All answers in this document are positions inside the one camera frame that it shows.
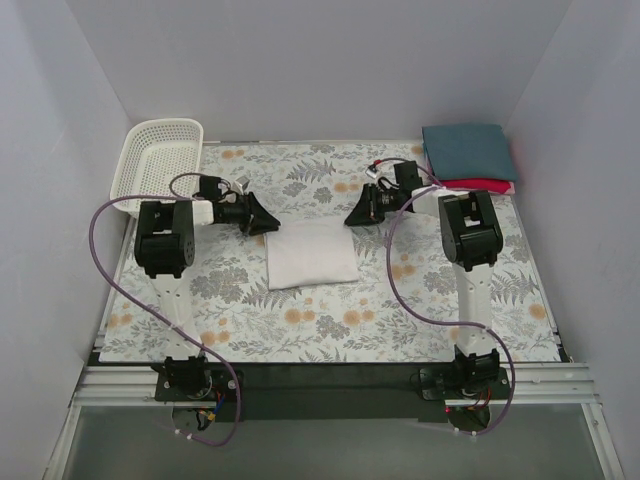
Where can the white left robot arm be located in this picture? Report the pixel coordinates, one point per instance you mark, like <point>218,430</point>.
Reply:
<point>165,247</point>

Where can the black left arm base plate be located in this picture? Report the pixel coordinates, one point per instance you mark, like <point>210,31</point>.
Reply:
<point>220,387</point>

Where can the floral patterned table mat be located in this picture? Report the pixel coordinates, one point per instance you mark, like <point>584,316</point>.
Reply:
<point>238,316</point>

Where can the folded red t shirt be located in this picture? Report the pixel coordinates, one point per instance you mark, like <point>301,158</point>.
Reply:
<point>475,185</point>

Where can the white t shirt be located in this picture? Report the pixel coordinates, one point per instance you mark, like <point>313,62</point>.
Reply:
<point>311,252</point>

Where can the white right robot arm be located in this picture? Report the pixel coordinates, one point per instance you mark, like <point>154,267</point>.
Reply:
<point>471,240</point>

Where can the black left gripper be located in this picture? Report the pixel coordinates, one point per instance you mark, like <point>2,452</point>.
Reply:
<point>251,214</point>

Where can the white plastic basket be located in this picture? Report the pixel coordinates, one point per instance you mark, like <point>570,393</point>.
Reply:
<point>159,157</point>

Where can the folded teal t shirt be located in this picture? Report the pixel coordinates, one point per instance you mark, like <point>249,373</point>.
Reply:
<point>468,151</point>

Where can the folded pink t shirt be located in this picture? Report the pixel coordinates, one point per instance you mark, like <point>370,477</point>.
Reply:
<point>512,188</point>

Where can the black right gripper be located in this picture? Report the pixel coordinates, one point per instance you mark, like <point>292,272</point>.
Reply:
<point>370,204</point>

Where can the aluminium frame rail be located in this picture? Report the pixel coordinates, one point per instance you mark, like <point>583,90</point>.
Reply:
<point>328,421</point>

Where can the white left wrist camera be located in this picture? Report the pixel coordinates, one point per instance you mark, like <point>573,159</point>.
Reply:
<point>239,186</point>

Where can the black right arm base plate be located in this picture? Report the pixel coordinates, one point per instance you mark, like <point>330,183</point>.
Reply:
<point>458,381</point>

